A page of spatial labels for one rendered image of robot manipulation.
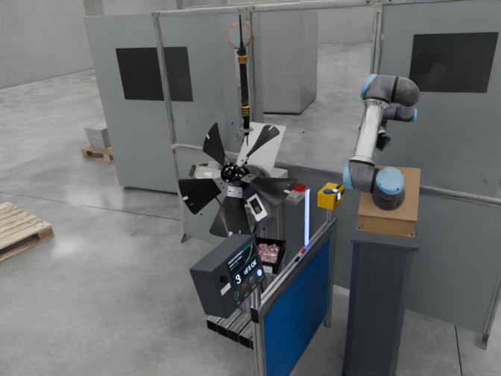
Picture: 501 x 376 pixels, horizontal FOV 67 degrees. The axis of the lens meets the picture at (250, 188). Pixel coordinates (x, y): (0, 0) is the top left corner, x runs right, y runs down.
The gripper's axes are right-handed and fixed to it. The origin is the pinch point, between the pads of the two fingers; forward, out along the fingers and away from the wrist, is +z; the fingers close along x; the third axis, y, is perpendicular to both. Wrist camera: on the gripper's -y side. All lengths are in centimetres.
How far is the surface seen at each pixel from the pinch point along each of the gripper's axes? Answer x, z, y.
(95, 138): 318, -283, -295
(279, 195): 43, 20, -25
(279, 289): 66, 55, -1
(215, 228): 75, 32, -43
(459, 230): 24, -31, 79
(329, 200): 40.0, -0.7, 0.8
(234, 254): 34, 88, -30
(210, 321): 163, 13, -12
